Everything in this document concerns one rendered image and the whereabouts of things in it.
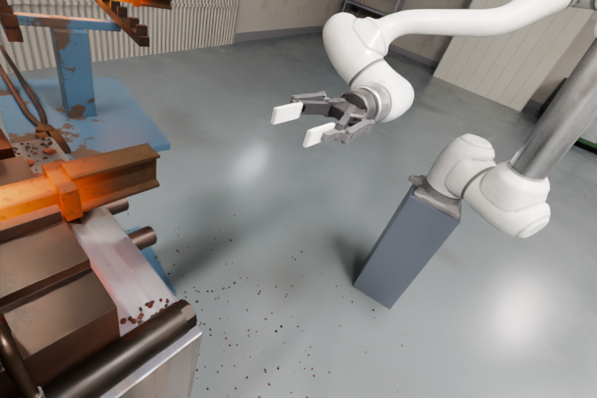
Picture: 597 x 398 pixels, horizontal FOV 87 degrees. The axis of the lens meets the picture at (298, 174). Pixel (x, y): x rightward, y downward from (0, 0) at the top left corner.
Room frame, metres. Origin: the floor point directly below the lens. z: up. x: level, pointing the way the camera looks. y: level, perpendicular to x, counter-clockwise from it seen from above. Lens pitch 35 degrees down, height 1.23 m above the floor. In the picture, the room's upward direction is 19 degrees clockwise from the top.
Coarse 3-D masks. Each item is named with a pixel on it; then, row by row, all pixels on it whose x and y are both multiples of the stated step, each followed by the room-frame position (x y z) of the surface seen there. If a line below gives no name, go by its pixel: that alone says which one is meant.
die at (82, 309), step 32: (0, 160) 0.20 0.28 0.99; (0, 224) 0.14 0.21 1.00; (32, 224) 0.15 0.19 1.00; (64, 224) 0.16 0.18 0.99; (0, 256) 0.12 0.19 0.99; (32, 256) 0.13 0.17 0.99; (64, 256) 0.13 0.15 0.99; (0, 288) 0.10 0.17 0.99; (32, 288) 0.11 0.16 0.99; (64, 288) 0.12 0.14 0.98; (96, 288) 0.12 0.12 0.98; (32, 320) 0.09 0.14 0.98; (64, 320) 0.10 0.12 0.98; (96, 320) 0.10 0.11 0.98; (32, 352) 0.07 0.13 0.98; (64, 352) 0.08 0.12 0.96; (0, 384) 0.06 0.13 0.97
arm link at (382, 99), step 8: (360, 88) 0.67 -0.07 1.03; (368, 88) 0.66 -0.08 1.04; (376, 88) 0.67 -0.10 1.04; (384, 88) 0.69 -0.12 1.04; (376, 96) 0.65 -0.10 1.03; (384, 96) 0.67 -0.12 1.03; (376, 104) 0.65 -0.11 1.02; (384, 104) 0.66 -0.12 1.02; (376, 112) 0.64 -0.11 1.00; (384, 112) 0.66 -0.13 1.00; (376, 120) 0.64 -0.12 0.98
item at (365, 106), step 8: (344, 96) 0.65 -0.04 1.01; (352, 96) 0.63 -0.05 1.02; (360, 96) 0.62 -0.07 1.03; (368, 96) 0.63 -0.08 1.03; (336, 104) 0.59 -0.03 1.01; (360, 104) 0.62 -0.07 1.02; (368, 104) 0.61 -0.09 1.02; (336, 112) 0.58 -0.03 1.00; (344, 112) 0.57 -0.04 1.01; (360, 112) 0.60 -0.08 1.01; (368, 112) 0.61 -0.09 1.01; (352, 120) 0.57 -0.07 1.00
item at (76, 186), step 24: (144, 144) 0.27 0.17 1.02; (48, 168) 0.19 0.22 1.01; (72, 168) 0.20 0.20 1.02; (96, 168) 0.21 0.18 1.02; (120, 168) 0.22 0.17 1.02; (144, 168) 0.25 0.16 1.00; (0, 192) 0.16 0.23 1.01; (24, 192) 0.17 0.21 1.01; (48, 192) 0.17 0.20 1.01; (72, 192) 0.18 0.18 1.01; (96, 192) 0.21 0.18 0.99; (120, 192) 0.22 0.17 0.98; (0, 216) 0.14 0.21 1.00; (72, 216) 0.18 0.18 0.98
